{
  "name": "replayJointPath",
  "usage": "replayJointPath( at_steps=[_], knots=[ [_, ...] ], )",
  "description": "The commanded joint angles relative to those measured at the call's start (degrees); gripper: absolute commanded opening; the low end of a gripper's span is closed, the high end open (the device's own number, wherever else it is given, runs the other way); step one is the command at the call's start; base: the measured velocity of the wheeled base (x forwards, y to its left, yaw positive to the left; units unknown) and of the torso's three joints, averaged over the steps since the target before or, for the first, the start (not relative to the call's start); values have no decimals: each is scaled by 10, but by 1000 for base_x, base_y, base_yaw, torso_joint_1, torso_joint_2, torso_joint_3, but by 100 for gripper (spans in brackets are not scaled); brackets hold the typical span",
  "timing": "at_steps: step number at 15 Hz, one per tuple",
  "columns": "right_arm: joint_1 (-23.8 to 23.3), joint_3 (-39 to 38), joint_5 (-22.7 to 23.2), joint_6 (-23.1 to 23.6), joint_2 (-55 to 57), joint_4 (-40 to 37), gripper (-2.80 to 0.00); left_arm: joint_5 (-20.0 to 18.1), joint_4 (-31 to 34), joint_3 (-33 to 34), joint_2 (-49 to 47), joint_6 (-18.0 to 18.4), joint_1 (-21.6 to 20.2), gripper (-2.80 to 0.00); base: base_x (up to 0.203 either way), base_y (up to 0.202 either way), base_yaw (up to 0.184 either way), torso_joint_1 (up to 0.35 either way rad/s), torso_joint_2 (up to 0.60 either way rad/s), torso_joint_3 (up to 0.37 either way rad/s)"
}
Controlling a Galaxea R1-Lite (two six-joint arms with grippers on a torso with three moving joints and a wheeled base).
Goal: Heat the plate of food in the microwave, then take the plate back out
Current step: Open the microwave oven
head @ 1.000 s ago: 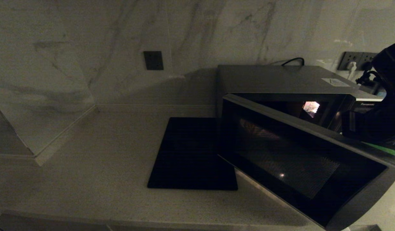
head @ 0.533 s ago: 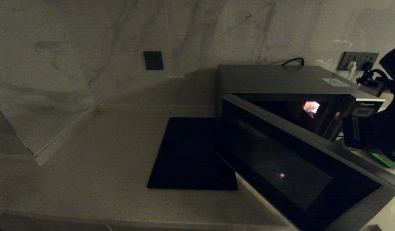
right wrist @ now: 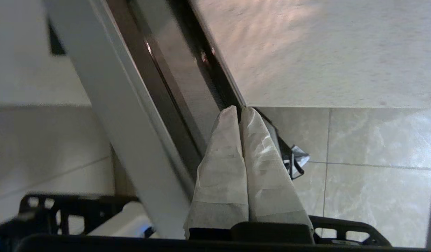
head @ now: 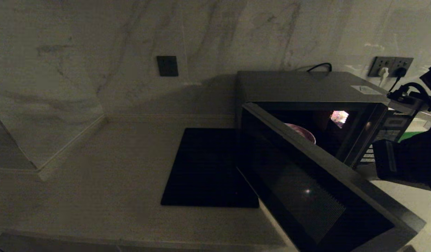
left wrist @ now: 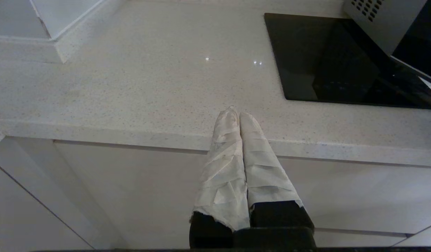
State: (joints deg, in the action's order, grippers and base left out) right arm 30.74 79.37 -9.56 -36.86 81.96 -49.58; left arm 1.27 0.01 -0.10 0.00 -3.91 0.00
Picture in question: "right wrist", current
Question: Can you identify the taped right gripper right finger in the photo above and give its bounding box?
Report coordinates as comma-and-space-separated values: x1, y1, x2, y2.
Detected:
241, 107, 315, 243

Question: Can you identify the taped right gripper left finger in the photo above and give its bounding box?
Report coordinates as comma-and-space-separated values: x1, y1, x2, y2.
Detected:
183, 106, 250, 240

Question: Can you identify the black glass microwave door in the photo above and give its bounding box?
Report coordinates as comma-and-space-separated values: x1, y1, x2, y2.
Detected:
44, 0, 305, 240

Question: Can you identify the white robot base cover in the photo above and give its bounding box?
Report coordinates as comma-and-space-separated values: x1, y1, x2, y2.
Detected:
87, 201, 156, 239

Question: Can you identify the black square mat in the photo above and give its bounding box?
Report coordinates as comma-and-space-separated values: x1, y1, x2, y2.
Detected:
48, 19, 66, 56

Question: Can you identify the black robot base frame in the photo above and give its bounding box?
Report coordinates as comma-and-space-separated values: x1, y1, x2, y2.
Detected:
0, 194, 391, 246

